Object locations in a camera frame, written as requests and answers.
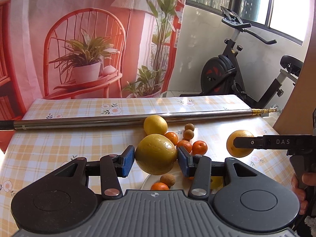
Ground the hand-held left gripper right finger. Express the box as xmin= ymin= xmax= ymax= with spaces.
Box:
xmin=177 ymin=146 xmax=260 ymax=200

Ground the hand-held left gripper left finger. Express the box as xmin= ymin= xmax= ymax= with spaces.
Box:
xmin=53 ymin=145 xmax=136 ymax=200

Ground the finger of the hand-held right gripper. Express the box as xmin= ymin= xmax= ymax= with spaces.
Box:
xmin=233 ymin=134 xmax=289 ymax=151

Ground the small orange tangerine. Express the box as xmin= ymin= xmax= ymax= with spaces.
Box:
xmin=176 ymin=140 xmax=193 ymax=153
xmin=192 ymin=140 xmax=208 ymax=156
xmin=164 ymin=132 xmax=179 ymax=146
xmin=150 ymin=182 xmax=170 ymax=191

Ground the large yellow pomelo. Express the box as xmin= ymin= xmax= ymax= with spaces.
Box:
xmin=135 ymin=134 xmax=178 ymax=176

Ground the round metal bowl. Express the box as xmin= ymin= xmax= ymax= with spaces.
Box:
xmin=141 ymin=173 xmax=190 ymax=192

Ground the yellow citrus fruit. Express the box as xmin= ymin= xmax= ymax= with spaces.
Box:
xmin=227 ymin=130 xmax=255 ymax=158
xmin=144 ymin=115 xmax=168 ymax=136
xmin=211 ymin=176 xmax=225 ymax=191

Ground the person's right hand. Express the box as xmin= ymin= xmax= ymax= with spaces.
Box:
xmin=291 ymin=172 xmax=316 ymax=215

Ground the telescopic metal pole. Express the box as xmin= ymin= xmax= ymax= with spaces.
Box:
xmin=0 ymin=107 xmax=278 ymax=131

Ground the plaid floral tablecloth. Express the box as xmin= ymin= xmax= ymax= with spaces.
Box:
xmin=0 ymin=94 xmax=295 ymax=237

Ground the black exercise bike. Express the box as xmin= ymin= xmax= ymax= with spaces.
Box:
xmin=180 ymin=6 xmax=304 ymax=115

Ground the barred window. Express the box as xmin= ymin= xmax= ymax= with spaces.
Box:
xmin=185 ymin=0 xmax=311 ymax=46

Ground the printed backdrop cloth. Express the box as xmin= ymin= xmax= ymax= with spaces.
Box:
xmin=0 ymin=0 xmax=188 ymax=152

